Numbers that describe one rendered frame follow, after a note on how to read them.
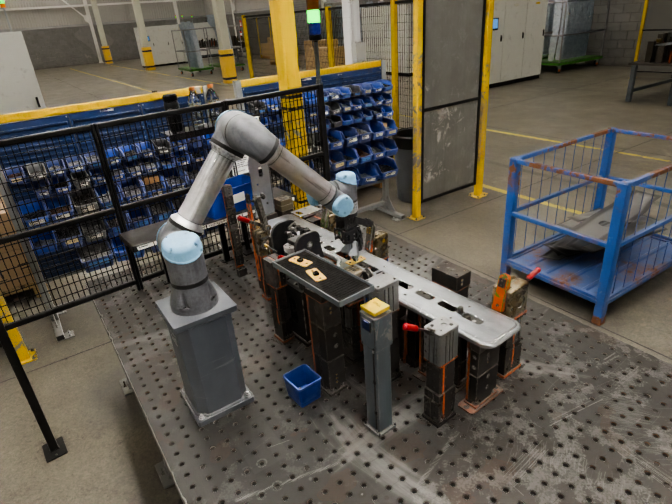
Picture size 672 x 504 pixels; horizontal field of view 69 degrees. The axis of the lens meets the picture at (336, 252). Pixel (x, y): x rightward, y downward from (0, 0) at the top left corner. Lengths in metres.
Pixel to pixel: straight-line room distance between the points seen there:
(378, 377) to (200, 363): 0.57
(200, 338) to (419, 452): 0.76
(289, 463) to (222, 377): 0.36
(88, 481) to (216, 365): 1.28
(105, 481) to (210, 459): 1.16
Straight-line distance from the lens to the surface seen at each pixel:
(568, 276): 3.73
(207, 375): 1.69
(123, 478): 2.74
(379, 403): 1.56
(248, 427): 1.74
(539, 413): 1.78
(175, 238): 1.56
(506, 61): 13.36
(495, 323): 1.62
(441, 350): 1.48
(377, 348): 1.42
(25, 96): 8.22
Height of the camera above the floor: 1.91
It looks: 26 degrees down
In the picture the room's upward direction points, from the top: 5 degrees counter-clockwise
